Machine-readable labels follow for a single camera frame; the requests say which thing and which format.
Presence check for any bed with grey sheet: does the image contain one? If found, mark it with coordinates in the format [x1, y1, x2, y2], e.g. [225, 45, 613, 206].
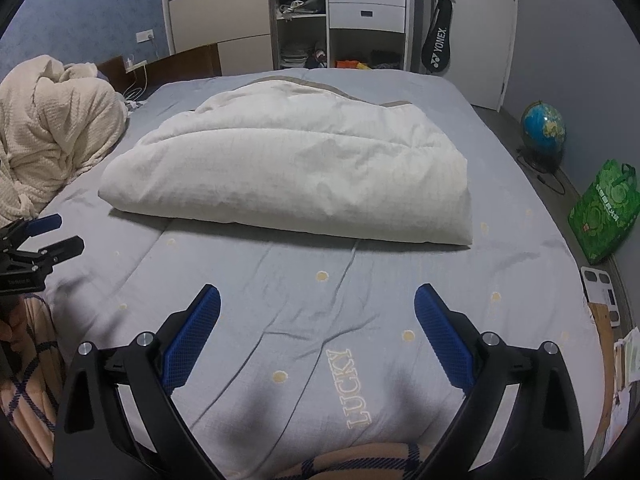
[30, 67, 618, 480]

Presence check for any white door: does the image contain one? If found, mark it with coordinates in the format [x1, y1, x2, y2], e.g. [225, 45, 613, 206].
[415, 0, 518, 111]

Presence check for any white drawer cabinet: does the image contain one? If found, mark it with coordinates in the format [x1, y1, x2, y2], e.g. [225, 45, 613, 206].
[325, 0, 416, 73]

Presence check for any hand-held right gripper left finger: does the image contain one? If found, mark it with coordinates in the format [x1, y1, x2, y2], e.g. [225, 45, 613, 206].
[52, 284, 223, 480]

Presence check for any white bathroom scale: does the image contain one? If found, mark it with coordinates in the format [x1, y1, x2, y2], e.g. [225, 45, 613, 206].
[580, 266, 626, 328]

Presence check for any black racket bag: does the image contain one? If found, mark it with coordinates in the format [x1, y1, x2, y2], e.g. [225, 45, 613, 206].
[421, 0, 457, 72]

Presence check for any cream knitted blanket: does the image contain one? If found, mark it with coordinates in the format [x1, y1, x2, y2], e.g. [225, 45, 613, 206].
[0, 55, 130, 228]

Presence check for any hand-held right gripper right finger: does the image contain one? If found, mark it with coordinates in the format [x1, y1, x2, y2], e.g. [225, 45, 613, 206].
[414, 283, 586, 480]

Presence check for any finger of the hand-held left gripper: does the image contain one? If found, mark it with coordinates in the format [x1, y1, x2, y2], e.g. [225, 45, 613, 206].
[15, 237, 86, 273]
[0, 214, 63, 251]

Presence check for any person's plaid clothing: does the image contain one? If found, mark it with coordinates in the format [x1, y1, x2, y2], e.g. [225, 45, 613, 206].
[270, 442, 431, 480]

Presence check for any brown wooden headboard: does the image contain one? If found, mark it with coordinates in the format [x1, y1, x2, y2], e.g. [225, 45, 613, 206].
[95, 42, 223, 98]

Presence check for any cream wardrobe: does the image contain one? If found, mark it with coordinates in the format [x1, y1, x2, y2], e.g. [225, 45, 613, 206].
[160, 0, 276, 76]

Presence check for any white charging cable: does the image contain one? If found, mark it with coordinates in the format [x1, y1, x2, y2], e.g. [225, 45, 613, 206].
[120, 67, 151, 106]

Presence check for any open shelf unit with clothes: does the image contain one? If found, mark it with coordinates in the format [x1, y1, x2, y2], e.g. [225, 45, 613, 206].
[267, 0, 331, 71]

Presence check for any black globe cable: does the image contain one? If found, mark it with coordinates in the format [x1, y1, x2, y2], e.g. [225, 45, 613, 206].
[516, 147, 566, 196]

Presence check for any pile of papers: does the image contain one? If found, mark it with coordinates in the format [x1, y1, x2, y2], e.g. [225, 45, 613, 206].
[602, 327, 640, 456]

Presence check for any blue globe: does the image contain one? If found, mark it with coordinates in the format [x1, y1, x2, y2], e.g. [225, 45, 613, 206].
[517, 101, 567, 173]

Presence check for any white puffer jacket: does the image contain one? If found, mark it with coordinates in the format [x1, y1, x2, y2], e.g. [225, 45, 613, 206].
[97, 76, 474, 250]

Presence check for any green shopping bag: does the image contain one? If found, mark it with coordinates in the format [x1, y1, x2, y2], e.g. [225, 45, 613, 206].
[568, 159, 638, 266]

